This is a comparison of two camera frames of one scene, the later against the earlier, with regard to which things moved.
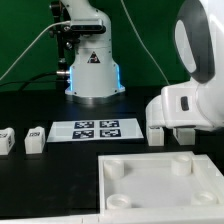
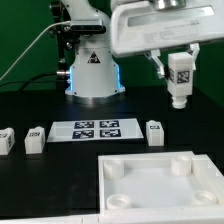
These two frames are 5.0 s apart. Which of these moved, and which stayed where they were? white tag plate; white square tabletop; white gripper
Moved: white gripper
Stayed: white tag plate; white square tabletop
